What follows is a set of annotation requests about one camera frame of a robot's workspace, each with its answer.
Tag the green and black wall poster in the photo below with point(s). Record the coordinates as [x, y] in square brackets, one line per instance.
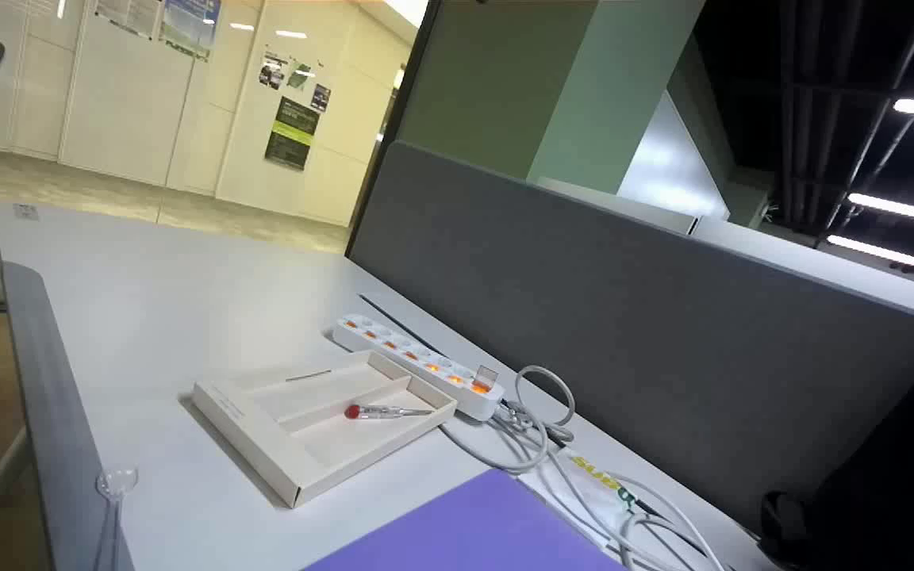
[293, 130]

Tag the clear pen with red cap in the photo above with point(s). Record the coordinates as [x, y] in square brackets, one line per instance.
[354, 411]

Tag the white power strip orange switches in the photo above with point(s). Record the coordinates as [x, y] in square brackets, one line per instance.
[403, 354]

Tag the clear suction cup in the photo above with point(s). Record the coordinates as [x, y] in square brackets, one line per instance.
[114, 480]

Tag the grey fabric desk partition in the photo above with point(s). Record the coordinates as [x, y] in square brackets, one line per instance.
[634, 317]

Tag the large pale wall poster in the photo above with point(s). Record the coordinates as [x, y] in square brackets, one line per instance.
[188, 22]

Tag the purple rectangular mat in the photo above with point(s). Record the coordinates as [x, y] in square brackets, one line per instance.
[476, 528]

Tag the pale wooden divided tray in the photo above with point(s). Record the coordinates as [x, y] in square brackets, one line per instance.
[268, 407]

